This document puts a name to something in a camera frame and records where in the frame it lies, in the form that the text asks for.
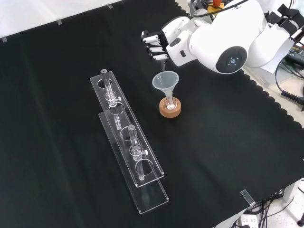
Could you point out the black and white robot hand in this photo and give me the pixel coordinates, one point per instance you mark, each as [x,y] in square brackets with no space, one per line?
[177,50]

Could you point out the clear plastic funnel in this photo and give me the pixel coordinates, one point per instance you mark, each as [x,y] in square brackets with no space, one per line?
[170,89]

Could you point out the small round-bottom glass flask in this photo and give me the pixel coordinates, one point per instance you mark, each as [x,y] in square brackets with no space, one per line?
[170,107]

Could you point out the clear acrylic funnel stand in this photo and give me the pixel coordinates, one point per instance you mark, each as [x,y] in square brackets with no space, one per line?
[152,202]

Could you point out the yellow stop button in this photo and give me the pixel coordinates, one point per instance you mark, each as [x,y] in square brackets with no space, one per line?
[216,8]

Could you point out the clear cloth clip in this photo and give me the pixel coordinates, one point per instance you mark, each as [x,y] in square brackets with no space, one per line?
[59,22]
[109,6]
[4,38]
[247,197]

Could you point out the black bench cloth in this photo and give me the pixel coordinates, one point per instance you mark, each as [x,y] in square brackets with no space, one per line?
[213,154]

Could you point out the black handheld device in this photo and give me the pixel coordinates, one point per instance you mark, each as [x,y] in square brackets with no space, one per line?
[295,55]

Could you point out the white table leg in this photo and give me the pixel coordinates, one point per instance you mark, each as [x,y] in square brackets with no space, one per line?
[293,190]

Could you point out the white power strip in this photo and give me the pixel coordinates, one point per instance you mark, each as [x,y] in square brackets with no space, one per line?
[248,219]

